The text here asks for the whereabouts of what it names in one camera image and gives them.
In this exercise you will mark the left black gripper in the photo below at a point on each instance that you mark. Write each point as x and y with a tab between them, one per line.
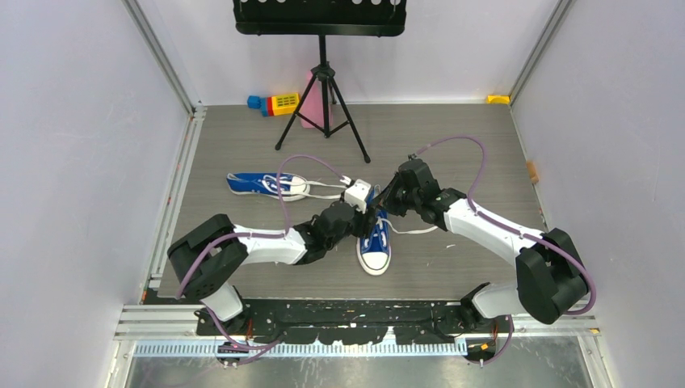
365	221

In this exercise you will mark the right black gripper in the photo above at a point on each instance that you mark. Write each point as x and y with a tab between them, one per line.
385	200

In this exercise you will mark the blue sneaker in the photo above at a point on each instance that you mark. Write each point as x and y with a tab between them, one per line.
374	252
291	187

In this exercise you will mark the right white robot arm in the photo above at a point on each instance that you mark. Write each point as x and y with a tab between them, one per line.
550	277

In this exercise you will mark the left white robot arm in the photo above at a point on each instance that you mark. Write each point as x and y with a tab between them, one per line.
206	257

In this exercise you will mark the black music stand tripod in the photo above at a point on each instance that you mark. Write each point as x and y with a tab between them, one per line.
322	19

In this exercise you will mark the pink foam block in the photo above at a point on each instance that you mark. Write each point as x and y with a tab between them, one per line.
312	107

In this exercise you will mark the yellow corner block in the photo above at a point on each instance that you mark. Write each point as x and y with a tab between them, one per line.
498	99

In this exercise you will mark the small wooden block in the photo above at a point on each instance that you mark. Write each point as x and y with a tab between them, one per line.
532	172

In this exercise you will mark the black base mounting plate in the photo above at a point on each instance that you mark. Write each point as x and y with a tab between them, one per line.
352	322

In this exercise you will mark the colourful toy block phone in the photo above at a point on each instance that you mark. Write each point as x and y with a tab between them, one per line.
276	105

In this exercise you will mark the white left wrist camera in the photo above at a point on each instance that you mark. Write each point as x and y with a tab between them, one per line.
356	193

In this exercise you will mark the aluminium frame rail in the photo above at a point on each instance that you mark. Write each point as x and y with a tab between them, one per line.
157	322

